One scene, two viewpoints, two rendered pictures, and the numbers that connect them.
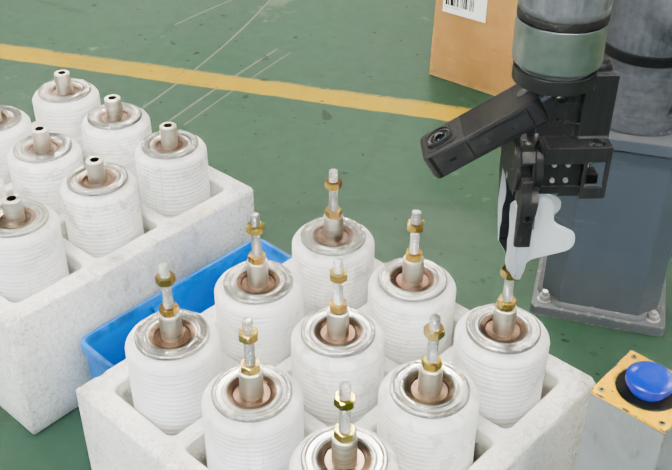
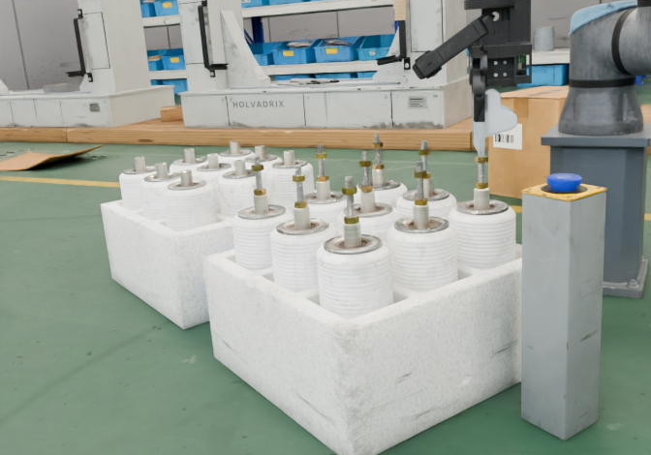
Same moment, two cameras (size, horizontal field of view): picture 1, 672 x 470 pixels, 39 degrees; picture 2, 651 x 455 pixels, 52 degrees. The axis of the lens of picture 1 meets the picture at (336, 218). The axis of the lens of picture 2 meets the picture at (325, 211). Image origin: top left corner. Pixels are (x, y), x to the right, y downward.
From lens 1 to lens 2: 48 cm
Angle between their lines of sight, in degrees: 23
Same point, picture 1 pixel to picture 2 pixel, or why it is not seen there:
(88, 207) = (232, 185)
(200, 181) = (307, 186)
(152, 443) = (240, 273)
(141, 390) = (238, 245)
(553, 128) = (493, 40)
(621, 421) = (542, 205)
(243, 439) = (292, 246)
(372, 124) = not seen: hidden behind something
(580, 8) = not seen: outside the picture
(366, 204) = not seen: hidden behind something
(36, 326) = (190, 246)
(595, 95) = (516, 12)
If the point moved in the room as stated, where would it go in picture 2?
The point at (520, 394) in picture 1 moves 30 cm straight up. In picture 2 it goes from (494, 249) to (492, 30)
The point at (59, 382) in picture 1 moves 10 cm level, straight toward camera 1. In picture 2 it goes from (202, 294) to (202, 315)
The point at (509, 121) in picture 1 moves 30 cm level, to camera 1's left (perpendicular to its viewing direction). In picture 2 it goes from (462, 34) to (251, 48)
